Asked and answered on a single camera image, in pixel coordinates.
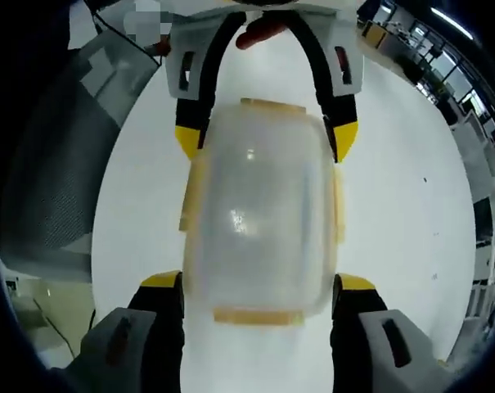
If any clear container with plastic buckles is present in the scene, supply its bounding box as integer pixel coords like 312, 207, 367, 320
178, 97, 349, 328

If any grey mesh office chair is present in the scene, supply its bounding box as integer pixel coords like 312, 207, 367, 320
1, 32, 160, 284

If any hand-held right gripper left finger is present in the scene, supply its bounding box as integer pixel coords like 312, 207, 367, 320
80, 269, 187, 393

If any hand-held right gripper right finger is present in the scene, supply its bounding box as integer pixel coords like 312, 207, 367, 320
330, 272, 441, 393

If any yellow box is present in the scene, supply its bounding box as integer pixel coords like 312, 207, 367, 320
362, 20, 390, 51

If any person's left hand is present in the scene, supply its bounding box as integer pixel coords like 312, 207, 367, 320
235, 17, 290, 51

